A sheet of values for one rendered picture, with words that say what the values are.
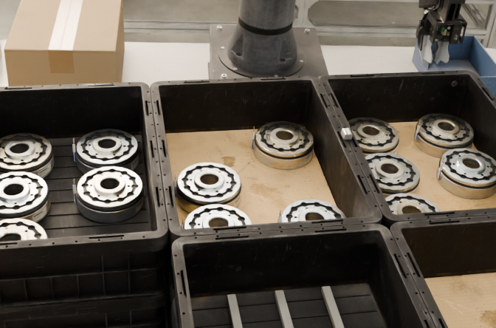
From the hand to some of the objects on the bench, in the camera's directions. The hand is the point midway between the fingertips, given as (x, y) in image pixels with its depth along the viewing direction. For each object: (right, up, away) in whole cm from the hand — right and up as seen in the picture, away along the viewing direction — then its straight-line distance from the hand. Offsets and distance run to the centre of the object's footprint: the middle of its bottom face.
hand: (429, 62), depth 184 cm
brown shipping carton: (-82, -5, -6) cm, 83 cm away
